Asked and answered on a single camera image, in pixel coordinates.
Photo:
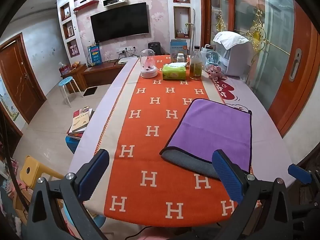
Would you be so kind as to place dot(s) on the white set-top box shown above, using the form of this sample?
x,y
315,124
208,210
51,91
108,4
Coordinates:
x,y
127,60

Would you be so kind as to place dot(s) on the stack of books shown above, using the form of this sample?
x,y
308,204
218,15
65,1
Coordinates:
x,y
80,121

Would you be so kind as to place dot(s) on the white cloth cover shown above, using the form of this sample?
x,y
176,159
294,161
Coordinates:
x,y
231,39

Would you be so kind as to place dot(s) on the blue stool under books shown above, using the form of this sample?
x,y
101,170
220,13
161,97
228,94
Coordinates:
x,y
72,143

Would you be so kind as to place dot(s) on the black floor mat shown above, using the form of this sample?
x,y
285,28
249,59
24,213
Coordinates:
x,y
90,91

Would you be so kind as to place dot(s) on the white wall shelf box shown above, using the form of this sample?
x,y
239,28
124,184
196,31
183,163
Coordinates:
x,y
113,1

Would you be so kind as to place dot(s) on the yellow chair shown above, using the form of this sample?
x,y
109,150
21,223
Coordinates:
x,y
30,171

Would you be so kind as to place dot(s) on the wooden television cabinet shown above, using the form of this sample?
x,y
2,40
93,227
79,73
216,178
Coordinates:
x,y
100,73

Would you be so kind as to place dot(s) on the blue carton box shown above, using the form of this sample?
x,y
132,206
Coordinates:
x,y
178,47

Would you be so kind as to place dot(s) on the small white pill bottle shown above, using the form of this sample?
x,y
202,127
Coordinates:
x,y
180,58

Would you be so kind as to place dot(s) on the green tissue pack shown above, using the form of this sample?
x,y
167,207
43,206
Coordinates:
x,y
173,73

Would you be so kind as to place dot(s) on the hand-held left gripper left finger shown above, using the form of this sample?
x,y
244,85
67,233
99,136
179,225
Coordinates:
x,y
93,173

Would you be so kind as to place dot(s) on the orange letter-print table runner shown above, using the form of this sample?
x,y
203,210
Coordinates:
x,y
155,155

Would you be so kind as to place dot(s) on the purple towel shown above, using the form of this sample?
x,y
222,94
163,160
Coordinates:
x,y
212,127

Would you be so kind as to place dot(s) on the white wall socket strip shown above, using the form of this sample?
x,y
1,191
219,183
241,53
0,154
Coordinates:
x,y
125,49

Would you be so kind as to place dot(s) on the snow globe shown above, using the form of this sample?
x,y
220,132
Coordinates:
x,y
213,58

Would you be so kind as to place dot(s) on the blue round stool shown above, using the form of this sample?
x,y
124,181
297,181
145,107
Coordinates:
x,y
66,81

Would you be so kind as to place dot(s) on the glass bottle with dark cap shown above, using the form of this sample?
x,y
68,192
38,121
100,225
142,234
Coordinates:
x,y
196,67

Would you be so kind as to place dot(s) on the gold door ornament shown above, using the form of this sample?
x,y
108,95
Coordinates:
x,y
257,31

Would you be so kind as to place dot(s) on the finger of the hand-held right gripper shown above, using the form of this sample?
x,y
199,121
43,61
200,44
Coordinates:
x,y
299,173

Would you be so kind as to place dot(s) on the black flat television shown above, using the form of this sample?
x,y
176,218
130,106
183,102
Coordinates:
x,y
120,22

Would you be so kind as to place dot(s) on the white countertop appliance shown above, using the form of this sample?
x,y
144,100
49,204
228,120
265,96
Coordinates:
x,y
237,60

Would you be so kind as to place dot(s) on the colourful wall poster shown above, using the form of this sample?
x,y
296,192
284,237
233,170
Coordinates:
x,y
7,100

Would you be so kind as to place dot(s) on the red wall shelf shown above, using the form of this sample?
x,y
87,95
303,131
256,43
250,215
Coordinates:
x,y
86,5

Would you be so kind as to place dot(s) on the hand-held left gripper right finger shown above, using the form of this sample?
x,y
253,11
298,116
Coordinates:
x,y
228,177

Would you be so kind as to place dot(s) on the clear dome night light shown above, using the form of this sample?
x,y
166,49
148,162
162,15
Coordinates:
x,y
148,65

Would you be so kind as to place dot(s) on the pink plush toy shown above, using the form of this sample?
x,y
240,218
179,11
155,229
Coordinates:
x,y
215,72

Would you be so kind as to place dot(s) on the black kitchen appliance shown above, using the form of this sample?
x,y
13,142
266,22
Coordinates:
x,y
154,48

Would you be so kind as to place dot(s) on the brown wooden door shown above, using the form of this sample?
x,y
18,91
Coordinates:
x,y
18,80

